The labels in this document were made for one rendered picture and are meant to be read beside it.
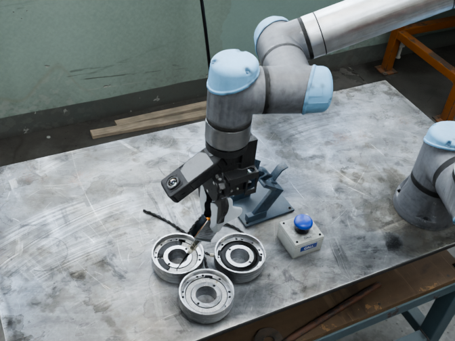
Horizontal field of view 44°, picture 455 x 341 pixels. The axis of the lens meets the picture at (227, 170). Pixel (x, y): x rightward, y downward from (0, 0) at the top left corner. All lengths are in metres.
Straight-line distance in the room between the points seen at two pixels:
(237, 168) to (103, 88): 1.85
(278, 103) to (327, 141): 0.66
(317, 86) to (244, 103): 0.11
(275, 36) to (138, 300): 0.55
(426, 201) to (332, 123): 0.39
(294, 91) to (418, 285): 0.85
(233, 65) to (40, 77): 1.89
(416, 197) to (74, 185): 0.78
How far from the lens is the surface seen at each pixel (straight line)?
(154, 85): 2.86
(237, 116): 0.87
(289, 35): 0.98
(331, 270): 1.22
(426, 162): 1.28
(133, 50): 2.72
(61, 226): 1.27
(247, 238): 1.19
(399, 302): 1.54
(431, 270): 1.64
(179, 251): 1.18
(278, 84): 0.87
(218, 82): 0.85
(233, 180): 0.97
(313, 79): 0.88
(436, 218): 1.35
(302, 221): 1.19
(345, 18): 0.99
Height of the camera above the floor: 1.73
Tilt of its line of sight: 42 degrees down
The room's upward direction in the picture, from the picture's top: 6 degrees clockwise
